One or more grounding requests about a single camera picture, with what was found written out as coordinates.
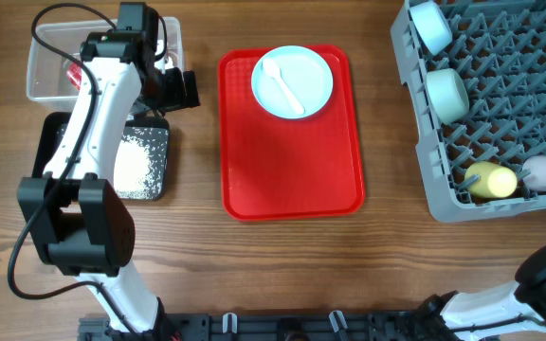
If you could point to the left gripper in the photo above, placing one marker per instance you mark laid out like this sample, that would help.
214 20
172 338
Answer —
176 98

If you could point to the white napkin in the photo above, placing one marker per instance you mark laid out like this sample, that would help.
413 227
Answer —
162 61

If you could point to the pile of rice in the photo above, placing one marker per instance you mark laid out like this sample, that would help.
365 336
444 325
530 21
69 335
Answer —
141 163

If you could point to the red snack wrapper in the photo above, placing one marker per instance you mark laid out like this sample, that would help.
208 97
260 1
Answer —
74 75

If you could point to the white plastic spoon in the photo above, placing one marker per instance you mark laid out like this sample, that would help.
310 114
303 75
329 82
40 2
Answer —
273 71

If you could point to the light blue plate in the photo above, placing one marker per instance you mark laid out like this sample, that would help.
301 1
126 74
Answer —
305 72

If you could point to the light blue bowl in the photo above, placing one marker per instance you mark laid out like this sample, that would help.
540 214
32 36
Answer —
431 25

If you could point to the green bowl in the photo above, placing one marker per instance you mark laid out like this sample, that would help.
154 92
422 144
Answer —
447 95

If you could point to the yellow plastic cup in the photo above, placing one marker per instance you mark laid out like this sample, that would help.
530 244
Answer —
495 181

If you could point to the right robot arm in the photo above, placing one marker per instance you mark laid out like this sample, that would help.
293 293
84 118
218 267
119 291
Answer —
515 306

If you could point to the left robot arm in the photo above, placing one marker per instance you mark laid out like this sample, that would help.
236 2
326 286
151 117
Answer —
73 215

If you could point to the grey dishwasher rack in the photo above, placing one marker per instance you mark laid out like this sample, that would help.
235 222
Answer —
499 51

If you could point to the black plastic tray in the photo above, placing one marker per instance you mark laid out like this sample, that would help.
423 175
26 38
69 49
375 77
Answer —
53 132

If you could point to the clear plastic bin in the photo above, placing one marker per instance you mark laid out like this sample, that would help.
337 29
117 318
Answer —
47 82

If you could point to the red serving tray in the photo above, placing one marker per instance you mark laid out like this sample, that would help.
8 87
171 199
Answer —
274 168

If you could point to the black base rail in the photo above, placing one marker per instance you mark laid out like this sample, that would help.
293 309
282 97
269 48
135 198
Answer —
377 326

